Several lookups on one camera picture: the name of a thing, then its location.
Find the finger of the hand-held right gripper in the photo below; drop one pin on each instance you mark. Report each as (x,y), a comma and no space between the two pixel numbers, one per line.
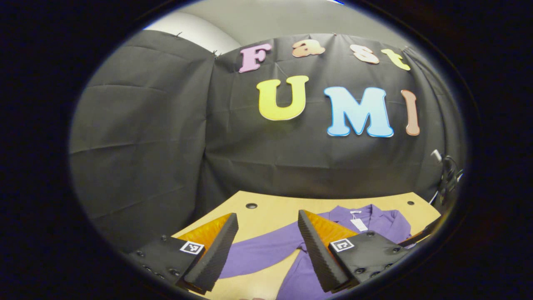
(424,234)

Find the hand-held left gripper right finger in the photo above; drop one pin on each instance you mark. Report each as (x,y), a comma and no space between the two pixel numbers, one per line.
(318,258)

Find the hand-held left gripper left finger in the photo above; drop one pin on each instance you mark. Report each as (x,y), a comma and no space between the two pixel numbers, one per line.
(216,254)

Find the purple shirt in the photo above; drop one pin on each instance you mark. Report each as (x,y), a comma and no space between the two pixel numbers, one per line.
(266,250)

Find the white paper hang tag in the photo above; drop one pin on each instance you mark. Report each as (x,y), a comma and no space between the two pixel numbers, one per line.
(359,223)

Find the black backdrop cloth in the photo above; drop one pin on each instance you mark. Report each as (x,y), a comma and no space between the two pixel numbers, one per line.
(258,158)

